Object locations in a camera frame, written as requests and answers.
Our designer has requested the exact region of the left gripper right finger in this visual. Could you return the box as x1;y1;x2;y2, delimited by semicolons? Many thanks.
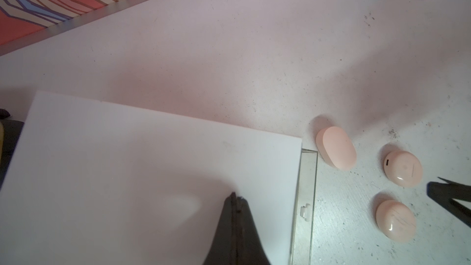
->
235;197;270;265

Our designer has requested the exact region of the clear bottom drawer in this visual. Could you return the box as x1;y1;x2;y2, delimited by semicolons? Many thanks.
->
289;148;318;265

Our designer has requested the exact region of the pink earphone case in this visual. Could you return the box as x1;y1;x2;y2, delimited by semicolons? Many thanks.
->
375;200;417;242
383;150;423;188
315;126;357;171

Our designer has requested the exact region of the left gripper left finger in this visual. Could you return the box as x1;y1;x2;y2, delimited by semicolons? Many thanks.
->
203;193;237;265

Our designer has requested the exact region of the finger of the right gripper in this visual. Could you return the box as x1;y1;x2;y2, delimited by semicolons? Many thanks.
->
435;198;471;227
426;177;471;202

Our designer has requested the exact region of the pink earphone case bottom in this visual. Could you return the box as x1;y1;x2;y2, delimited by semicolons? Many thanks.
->
375;200;417;242

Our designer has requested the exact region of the pink earphone case top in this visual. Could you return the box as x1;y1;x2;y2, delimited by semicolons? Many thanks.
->
315;126;357;171

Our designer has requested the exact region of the white drawer cabinet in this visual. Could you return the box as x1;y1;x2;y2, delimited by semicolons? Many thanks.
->
1;92;302;265

